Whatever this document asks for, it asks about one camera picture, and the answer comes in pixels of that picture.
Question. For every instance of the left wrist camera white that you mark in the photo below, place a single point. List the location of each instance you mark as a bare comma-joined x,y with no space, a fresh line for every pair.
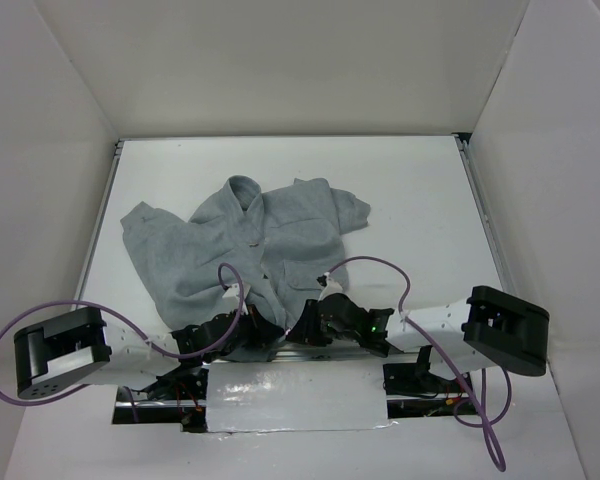
236,292

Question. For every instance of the grey zip-up jacket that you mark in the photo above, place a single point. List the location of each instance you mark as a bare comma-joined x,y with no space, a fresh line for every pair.
279,241

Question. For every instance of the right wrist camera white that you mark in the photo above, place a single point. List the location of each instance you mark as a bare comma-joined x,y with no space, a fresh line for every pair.
329,285

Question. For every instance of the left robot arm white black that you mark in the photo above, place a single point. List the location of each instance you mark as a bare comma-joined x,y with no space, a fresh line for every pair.
81,347

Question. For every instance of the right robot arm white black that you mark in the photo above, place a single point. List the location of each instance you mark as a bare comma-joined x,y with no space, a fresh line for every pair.
490,328

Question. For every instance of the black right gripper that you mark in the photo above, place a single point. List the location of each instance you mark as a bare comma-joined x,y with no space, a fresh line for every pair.
311,325

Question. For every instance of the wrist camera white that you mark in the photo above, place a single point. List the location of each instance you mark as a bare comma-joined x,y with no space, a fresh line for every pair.
236,292
329,285

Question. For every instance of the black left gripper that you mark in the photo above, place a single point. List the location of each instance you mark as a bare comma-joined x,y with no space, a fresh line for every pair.
256,331

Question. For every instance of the white foil-taped panel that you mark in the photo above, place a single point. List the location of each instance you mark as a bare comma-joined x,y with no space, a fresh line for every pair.
296,396

